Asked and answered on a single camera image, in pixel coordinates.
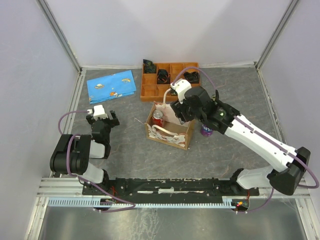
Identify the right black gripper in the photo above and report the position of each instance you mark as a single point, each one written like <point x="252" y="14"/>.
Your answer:
<point x="179" y="108"/>

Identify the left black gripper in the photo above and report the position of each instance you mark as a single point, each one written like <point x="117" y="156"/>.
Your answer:
<point x="113" y="122"/>

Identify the canvas tote bag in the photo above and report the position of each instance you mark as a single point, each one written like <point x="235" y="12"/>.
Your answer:
<point x="173" y="133"/>

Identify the red soda can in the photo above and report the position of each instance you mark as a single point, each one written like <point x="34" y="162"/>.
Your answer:
<point x="158" y="117"/>

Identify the purple soda can front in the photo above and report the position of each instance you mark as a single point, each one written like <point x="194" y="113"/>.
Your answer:
<point x="206" y="131"/>

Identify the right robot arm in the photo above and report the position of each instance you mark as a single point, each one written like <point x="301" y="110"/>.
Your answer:
<point x="286" y="164"/>

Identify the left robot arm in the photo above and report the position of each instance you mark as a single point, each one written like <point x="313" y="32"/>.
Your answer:
<point x="72" y="154"/>

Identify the rolled black tie right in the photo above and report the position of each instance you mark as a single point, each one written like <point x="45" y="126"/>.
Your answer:
<point x="192" y="77"/>

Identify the rolled black orange tie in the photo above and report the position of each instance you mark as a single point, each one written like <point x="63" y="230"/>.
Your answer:
<point x="163" y="77"/>

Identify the blue space print cloth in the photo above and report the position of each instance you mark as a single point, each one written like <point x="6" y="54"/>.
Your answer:
<point x="110" y="87"/>

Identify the wooden compartment tray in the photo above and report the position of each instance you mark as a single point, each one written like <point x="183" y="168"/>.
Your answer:
<point x="151" y="91"/>

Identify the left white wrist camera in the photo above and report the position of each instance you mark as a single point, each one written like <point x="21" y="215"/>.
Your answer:
<point x="98" y="112"/>

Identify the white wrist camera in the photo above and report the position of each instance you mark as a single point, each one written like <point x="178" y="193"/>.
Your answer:
<point x="181" y="86"/>
<point x="98" y="112"/>

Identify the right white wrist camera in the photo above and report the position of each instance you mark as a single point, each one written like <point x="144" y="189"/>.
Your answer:
<point x="181" y="86"/>

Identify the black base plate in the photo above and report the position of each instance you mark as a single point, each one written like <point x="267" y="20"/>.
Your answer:
<point x="176" y="190"/>

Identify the aluminium frame rail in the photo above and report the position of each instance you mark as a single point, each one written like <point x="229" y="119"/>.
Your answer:
<point x="60" y="187"/>

